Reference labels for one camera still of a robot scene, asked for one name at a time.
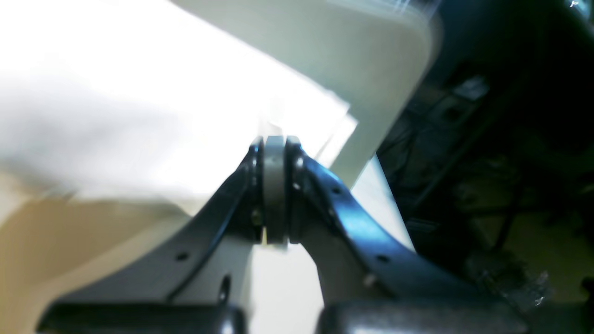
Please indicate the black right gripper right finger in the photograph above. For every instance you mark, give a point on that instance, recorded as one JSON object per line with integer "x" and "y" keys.
{"x": 371, "y": 283}

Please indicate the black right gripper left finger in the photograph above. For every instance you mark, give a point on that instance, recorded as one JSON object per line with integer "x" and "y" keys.
{"x": 170, "y": 290}

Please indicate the white printed t-shirt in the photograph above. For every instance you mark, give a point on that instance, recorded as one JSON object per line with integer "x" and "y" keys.
{"x": 139, "y": 98}

